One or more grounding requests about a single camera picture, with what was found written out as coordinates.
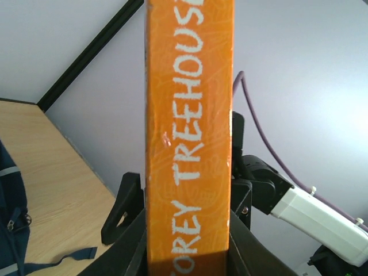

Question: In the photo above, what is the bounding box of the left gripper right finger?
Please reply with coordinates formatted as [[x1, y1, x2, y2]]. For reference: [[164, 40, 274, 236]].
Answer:
[[227, 212, 297, 276]]

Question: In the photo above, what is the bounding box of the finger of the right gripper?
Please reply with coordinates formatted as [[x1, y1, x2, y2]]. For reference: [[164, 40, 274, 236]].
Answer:
[[101, 172, 144, 245], [231, 179, 252, 229]]

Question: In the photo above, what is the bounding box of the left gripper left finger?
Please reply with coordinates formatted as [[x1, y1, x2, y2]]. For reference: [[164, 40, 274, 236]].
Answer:
[[78, 210, 148, 276]]

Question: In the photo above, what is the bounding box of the navy blue student backpack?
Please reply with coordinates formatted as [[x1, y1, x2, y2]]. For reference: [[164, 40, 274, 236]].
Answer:
[[0, 139, 98, 276]]

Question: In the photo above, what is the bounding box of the orange treehouse book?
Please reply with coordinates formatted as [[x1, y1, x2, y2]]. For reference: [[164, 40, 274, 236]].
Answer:
[[145, 1, 235, 275]]

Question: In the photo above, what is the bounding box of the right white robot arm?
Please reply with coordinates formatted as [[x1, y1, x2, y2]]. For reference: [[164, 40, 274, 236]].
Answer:
[[99, 113, 367, 275]]

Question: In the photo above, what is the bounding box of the black aluminium frame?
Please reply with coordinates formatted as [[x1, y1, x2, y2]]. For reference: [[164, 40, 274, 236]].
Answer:
[[1, 1, 143, 112]]

